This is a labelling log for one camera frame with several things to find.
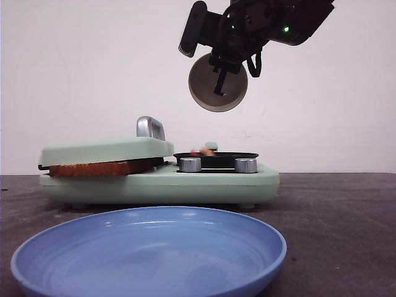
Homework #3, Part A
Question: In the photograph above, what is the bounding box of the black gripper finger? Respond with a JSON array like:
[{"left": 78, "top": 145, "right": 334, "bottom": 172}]
[{"left": 213, "top": 68, "right": 227, "bottom": 97}]

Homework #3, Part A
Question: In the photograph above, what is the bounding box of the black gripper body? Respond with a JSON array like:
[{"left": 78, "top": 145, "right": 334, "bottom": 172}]
[{"left": 178, "top": 1, "right": 274, "bottom": 77}]

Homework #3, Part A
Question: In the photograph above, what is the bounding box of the beige ribbed bowl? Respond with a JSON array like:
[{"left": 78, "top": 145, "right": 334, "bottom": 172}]
[{"left": 188, "top": 54, "right": 248, "bottom": 113}]

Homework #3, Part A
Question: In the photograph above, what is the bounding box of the mint green sandwich maker lid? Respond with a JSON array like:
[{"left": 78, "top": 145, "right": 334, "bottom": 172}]
[{"left": 38, "top": 116, "right": 174, "bottom": 171}]

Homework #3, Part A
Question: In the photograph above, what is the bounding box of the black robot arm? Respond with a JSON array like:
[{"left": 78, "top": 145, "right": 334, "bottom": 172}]
[{"left": 178, "top": 1, "right": 334, "bottom": 96}]

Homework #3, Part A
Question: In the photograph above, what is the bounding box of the mint green breakfast maker base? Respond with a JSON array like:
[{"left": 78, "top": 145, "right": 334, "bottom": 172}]
[{"left": 39, "top": 162, "right": 280, "bottom": 205}]

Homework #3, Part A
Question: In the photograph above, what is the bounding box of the black round frying pan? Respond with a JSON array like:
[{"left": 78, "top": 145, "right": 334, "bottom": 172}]
[{"left": 173, "top": 150, "right": 259, "bottom": 169}]

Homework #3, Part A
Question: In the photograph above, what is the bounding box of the silver right control knob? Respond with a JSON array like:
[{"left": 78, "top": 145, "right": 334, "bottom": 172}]
[{"left": 234, "top": 158, "right": 258, "bottom": 173}]

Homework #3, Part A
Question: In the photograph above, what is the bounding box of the silver control knob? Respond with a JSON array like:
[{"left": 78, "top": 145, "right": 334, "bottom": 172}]
[
  {"left": 234, "top": 158, "right": 258, "bottom": 173},
  {"left": 179, "top": 157, "right": 202, "bottom": 173}
]

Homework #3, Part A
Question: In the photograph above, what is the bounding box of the silver left control knob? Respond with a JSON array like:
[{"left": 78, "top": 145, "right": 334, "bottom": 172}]
[{"left": 179, "top": 157, "right": 202, "bottom": 173}]

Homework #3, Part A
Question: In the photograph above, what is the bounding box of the blue plastic plate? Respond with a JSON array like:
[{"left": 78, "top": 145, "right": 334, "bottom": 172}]
[{"left": 11, "top": 206, "right": 287, "bottom": 296}]

